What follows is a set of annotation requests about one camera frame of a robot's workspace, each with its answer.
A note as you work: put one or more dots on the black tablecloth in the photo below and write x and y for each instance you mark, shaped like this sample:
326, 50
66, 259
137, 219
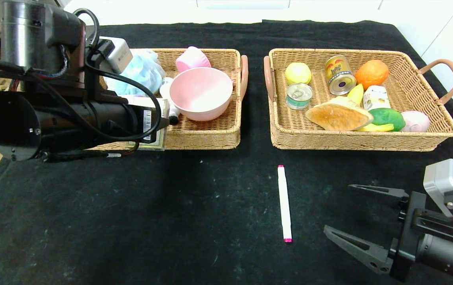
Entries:
131, 217

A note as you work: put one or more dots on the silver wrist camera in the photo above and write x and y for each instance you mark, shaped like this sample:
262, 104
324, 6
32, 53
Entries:
119, 55
442, 178

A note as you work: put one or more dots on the playing card box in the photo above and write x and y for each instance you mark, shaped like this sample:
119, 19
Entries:
164, 109

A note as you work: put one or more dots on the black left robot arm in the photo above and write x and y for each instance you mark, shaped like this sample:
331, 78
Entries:
12, 122

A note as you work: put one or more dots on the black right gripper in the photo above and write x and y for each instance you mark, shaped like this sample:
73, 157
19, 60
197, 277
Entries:
407, 233

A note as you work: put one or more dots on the gold red drink can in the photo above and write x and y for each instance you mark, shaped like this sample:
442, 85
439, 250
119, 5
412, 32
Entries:
339, 76

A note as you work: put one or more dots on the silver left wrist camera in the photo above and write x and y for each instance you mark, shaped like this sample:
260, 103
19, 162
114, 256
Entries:
119, 55

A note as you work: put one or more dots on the yellow toy lemon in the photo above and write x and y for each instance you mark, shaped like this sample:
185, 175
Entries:
297, 73

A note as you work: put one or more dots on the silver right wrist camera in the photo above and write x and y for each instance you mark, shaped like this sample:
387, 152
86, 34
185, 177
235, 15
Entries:
442, 178

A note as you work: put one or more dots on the pink plastic scoop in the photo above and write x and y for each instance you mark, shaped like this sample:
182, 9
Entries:
192, 58

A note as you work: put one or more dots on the toy croissant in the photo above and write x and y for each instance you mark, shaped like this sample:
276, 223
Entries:
337, 116

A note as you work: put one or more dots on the small green label tin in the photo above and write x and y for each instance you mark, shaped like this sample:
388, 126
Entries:
299, 96

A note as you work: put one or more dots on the pale pink toy bun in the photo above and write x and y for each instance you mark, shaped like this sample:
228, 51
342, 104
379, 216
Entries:
416, 122

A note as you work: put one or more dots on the yellow toy banana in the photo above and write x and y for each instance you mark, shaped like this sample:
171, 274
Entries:
356, 95

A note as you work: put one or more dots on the blue mesh bath pouf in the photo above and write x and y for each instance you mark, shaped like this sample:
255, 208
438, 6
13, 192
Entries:
147, 71

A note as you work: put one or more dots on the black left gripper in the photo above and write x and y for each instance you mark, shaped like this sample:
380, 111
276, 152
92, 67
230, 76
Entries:
147, 125

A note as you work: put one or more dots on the pink plastic bowl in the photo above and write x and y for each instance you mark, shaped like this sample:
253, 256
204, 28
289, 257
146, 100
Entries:
200, 93

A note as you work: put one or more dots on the white marker pink ends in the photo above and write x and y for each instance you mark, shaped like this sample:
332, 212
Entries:
284, 202

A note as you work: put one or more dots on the white bottle black cap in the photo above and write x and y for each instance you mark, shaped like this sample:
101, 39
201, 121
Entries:
166, 89

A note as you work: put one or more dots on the small white juice carton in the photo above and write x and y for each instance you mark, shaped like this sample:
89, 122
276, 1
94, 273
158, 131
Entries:
376, 98

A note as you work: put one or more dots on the white side table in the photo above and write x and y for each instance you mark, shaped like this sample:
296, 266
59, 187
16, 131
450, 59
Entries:
103, 12

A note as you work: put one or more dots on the green toy mango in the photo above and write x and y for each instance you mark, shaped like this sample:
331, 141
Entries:
390, 118

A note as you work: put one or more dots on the toy orange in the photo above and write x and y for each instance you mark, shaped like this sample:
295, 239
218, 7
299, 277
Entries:
372, 74

